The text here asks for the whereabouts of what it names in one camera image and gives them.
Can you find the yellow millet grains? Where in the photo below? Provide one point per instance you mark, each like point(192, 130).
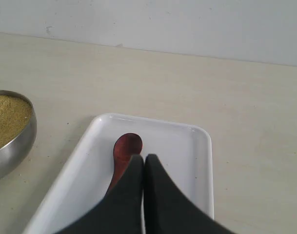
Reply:
point(14, 116)

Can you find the white rectangular plastic tray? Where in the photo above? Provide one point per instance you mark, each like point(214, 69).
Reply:
point(184, 150)

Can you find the stainless steel bowl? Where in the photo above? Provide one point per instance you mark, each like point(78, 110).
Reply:
point(14, 152)

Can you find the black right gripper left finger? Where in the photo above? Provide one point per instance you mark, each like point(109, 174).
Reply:
point(119, 212)

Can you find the dark red wooden spoon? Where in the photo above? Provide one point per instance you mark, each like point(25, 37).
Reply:
point(127, 145)

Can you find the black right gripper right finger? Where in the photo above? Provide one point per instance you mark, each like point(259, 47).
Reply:
point(167, 210)

